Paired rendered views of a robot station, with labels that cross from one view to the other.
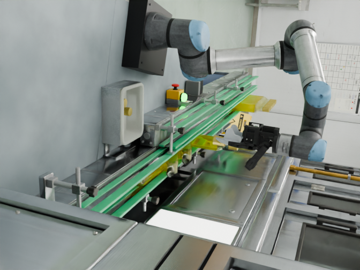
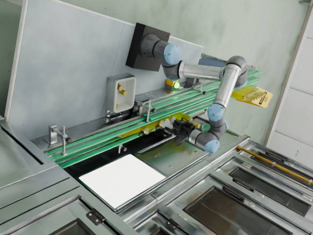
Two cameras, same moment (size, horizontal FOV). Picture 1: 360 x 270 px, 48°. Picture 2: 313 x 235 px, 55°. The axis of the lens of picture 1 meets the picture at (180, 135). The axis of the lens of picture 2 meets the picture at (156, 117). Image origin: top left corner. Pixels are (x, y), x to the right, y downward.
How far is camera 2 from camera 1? 0.68 m
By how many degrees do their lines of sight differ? 19
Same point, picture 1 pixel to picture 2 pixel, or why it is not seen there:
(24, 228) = (12, 154)
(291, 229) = (201, 187)
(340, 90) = not seen: outside the picture
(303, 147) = (201, 141)
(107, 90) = (110, 79)
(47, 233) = (18, 160)
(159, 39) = (148, 52)
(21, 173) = (44, 120)
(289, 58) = not seen: hidden behind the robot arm
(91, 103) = (98, 86)
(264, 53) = (214, 72)
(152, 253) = (48, 182)
